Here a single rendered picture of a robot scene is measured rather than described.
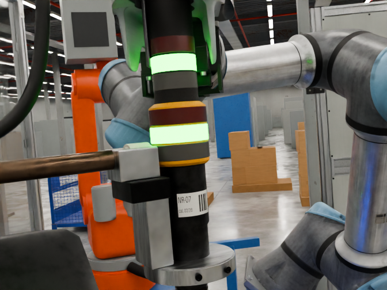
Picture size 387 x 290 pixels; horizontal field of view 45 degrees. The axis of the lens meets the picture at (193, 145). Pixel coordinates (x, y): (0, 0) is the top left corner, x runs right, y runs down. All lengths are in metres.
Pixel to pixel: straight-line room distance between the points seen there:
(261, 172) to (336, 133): 7.45
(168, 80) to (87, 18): 3.96
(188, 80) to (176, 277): 0.14
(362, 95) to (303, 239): 0.42
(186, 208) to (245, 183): 9.34
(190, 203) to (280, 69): 0.49
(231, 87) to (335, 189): 1.49
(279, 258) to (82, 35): 3.42
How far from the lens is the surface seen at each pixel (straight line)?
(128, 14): 0.36
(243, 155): 9.57
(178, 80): 0.34
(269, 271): 1.09
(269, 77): 0.79
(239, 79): 0.76
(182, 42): 0.34
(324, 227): 1.05
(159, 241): 0.33
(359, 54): 0.78
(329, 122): 2.18
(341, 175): 2.20
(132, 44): 0.36
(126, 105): 0.61
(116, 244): 4.25
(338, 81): 0.81
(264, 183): 9.59
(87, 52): 4.23
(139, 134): 0.59
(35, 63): 0.32
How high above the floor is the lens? 1.54
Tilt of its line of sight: 3 degrees down
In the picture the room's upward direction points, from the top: 5 degrees counter-clockwise
